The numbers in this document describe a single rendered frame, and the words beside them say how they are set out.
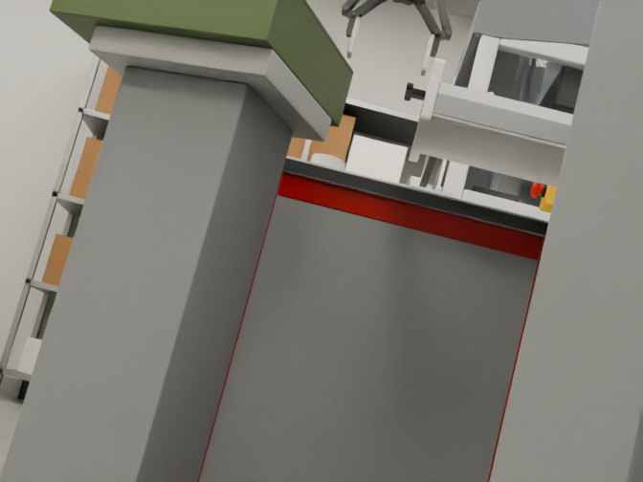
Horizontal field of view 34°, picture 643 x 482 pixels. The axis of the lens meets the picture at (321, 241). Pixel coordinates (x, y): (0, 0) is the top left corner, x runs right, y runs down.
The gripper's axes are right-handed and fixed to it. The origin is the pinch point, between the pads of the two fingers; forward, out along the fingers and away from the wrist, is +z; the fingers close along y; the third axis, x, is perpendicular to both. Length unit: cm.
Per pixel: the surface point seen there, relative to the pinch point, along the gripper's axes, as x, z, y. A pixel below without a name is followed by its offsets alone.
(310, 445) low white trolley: 13, 70, 3
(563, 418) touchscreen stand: -108, 60, 22
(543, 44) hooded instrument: 83, -42, 35
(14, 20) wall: 407, -112, -231
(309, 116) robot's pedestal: -28.6, 21.4, -8.2
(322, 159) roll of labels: 20.2, 15.9, -8.1
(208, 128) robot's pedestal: -40, 30, -20
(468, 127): -8.7, 11.5, 16.3
